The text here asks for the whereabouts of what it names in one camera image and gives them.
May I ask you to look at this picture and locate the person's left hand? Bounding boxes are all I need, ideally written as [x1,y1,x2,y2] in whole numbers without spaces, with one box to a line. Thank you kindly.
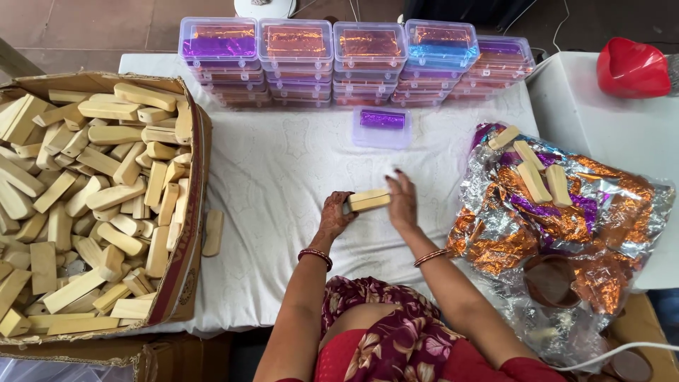
[317,191,360,248]

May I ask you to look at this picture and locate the person's right hand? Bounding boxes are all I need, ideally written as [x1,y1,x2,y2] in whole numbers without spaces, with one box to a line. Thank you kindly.
[384,169,420,235]

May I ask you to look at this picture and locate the pale wooden block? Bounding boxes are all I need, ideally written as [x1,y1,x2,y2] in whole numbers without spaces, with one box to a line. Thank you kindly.
[545,164,574,209]
[347,189,392,213]
[487,125,521,151]
[513,140,546,172]
[201,208,225,258]
[516,160,553,205]

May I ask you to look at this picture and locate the clear box with purple foil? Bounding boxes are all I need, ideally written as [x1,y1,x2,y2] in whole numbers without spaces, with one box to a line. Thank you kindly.
[352,105,413,150]

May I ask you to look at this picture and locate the white patterned tablecloth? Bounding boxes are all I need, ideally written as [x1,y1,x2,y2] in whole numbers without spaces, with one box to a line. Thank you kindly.
[106,52,540,339]

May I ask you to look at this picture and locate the thin red gold bangles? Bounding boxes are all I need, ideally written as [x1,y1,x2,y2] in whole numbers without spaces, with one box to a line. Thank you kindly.
[413,248,452,268]

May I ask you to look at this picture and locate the stacks of clear plastic boxes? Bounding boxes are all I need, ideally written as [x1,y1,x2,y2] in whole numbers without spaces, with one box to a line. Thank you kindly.
[178,16,536,110]

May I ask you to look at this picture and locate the maroon floral garment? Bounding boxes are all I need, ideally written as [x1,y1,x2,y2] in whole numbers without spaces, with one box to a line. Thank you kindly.
[276,275,568,382]

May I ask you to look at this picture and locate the large cardboard carton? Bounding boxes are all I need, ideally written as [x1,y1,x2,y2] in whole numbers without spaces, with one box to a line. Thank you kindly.
[0,71,213,347]

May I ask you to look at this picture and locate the brown round bowl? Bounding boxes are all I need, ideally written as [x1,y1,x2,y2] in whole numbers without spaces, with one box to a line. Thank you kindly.
[523,255,582,309]

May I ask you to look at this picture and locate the pile of coloured foil sheets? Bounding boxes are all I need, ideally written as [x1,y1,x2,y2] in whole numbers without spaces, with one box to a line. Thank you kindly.
[446,121,677,375]

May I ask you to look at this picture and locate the white round base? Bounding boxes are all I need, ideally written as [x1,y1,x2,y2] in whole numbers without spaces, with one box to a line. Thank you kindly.
[234,0,298,20]

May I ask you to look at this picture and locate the white side table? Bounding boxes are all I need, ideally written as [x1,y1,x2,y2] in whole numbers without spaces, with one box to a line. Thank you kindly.
[525,51,679,291]

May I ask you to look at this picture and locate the heap of wooden blocks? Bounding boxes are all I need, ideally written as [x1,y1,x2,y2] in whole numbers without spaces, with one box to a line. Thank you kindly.
[0,82,195,338]

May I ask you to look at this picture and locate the red plastic container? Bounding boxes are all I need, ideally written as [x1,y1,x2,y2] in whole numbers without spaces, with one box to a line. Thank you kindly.
[596,36,672,100]

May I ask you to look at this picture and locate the flat cardboard box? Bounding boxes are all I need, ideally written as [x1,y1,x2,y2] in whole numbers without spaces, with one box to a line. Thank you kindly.
[0,333,232,382]

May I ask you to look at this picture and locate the brown round lid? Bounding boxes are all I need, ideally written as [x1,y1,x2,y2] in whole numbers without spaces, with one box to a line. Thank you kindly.
[607,350,654,382]

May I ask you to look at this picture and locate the thin white cable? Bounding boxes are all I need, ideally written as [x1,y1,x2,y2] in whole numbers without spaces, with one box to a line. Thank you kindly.
[501,0,571,54]

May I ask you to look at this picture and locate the thick white cable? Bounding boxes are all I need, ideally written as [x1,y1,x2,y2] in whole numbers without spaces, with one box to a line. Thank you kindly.
[549,341,679,372]

